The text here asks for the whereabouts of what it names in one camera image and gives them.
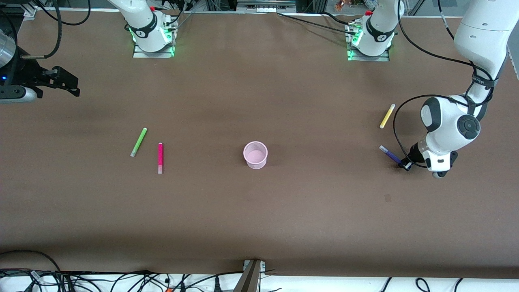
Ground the purple marker pen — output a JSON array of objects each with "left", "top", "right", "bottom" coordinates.
[{"left": 379, "top": 145, "right": 403, "bottom": 165}]

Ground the pink round pen holder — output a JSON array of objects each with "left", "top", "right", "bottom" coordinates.
[{"left": 243, "top": 141, "right": 268, "bottom": 170}]

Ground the yellow marker pen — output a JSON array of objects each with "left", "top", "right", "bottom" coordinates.
[{"left": 379, "top": 104, "right": 396, "bottom": 129}]

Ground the green marker pen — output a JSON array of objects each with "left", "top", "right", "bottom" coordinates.
[{"left": 130, "top": 128, "right": 148, "bottom": 158}]

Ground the brown table cover sheet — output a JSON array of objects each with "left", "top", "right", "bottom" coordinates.
[{"left": 0, "top": 10, "right": 519, "bottom": 280}]

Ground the white power strip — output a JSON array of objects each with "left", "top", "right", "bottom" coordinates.
[{"left": 237, "top": 0, "right": 296, "bottom": 13}]

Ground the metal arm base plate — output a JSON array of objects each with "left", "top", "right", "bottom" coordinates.
[
  {"left": 133, "top": 44, "right": 175, "bottom": 58},
  {"left": 347, "top": 48, "right": 390, "bottom": 62}
]

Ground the short black table cable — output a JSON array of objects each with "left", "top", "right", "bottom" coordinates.
[{"left": 322, "top": 11, "right": 357, "bottom": 25}]

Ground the long black table cable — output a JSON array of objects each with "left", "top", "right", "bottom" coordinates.
[{"left": 277, "top": 11, "right": 354, "bottom": 34}]

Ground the black arched cable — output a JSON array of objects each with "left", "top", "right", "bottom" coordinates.
[{"left": 0, "top": 250, "right": 61, "bottom": 272}]

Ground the metal table edge bracket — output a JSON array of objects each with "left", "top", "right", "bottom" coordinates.
[{"left": 233, "top": 260, "right": 266, "bottom": 292}]

